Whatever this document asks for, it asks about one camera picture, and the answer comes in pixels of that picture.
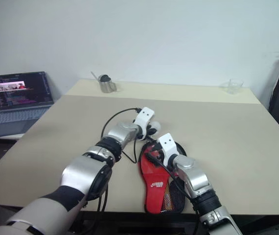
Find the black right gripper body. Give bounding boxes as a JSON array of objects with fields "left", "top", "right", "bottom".
[{"left": 146, "top": 142, "right": 165, "bottom": 170}]

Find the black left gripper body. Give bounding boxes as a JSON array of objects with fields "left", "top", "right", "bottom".
[{"left": 144, "top": 124, "right": 159, "bottom": 142}]

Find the red black paddle case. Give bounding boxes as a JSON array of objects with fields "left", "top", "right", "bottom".
[{"left": 138, "top": 140, "right": 188, "bottom": 214}]

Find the stainless steel cup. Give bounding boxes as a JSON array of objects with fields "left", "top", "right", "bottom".
[{"left": 99, "top": 75, "right": 117, "bottom": 94}]

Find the clear glass cup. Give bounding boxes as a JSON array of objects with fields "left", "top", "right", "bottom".
[{"left": 223, "top": 78, "right": 244, "bottom": 96}]

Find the grey laptop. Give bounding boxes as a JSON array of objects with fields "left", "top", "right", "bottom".
[{"left": 0, "top": 71, "right": 55, "bottom": 139}]

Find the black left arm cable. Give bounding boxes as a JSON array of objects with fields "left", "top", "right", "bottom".
[{"left": 97, "top": 107, "right": 143, "bottom": 212}]

